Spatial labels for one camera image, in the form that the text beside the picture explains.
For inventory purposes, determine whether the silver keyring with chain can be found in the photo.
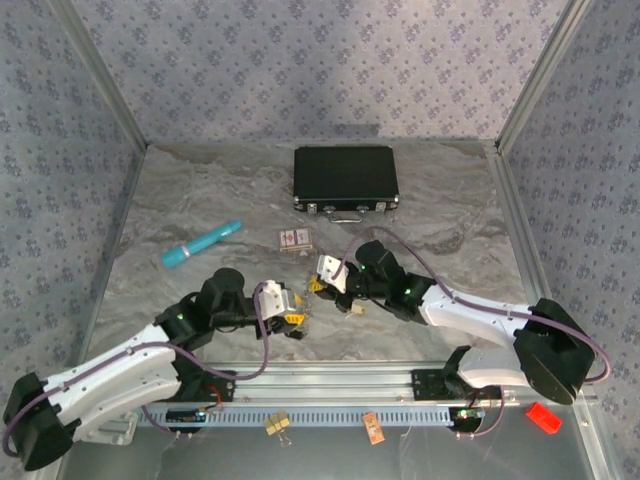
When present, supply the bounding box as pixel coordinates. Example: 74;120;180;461
301;272;317;322

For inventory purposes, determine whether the small card box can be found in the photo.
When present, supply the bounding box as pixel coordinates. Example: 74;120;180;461
277;227;316;253

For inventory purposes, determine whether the teal plastic tube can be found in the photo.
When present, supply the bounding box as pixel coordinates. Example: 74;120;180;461
159;219;245;269

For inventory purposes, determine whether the left circuit board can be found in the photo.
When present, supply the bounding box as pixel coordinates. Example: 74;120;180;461
166;407;210;425

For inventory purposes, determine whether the circuit board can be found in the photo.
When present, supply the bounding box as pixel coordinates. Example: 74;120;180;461
166;407;210;425
448;407;487;424

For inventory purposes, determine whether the orange paper tag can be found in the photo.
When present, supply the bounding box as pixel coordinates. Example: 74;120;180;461
363;412;385;445

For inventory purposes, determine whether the right circuit board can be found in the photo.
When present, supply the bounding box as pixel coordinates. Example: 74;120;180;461
448;407;487;424

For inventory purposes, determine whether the red plastic block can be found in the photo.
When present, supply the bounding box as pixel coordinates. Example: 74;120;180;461
524;401;563;435

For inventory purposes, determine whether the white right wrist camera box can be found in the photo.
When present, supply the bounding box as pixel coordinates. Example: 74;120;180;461
316;254;351;295

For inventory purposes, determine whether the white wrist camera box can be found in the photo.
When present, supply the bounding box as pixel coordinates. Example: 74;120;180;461
256;279;297;320
316;254;351;295

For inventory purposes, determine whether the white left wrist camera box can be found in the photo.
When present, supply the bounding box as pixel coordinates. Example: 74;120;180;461
256;279;297;320

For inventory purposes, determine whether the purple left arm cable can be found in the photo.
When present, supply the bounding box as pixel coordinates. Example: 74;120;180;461
1;282;274;459

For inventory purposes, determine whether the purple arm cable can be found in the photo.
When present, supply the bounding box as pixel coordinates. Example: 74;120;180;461
342;226;612;386
1;282;274;459

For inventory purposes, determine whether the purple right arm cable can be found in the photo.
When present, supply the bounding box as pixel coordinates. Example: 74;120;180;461
342;226;612;386

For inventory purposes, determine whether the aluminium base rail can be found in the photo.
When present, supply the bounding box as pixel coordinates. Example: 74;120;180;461
199;360;600;405

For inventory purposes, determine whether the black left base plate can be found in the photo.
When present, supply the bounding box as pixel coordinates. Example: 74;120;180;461
192;369;237;404

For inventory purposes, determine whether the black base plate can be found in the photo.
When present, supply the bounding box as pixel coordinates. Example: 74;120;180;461
410;368;504;402
192;369;237;404

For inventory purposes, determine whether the grey slotted cable duct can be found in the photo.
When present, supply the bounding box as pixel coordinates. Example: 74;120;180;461
135;403;455;427

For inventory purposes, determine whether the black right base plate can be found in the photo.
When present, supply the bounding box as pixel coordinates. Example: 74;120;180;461
410;368;504;402

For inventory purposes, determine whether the black case with metal handle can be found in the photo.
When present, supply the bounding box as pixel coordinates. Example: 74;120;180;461
292;144;400;225

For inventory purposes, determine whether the aluminium side rail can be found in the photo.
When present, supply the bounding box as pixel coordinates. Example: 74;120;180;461
483;142;574;365
37;142;151;480

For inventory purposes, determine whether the aluminium frame post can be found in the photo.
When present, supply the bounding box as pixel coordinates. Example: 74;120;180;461
493;0;596;154
49;0;152;151

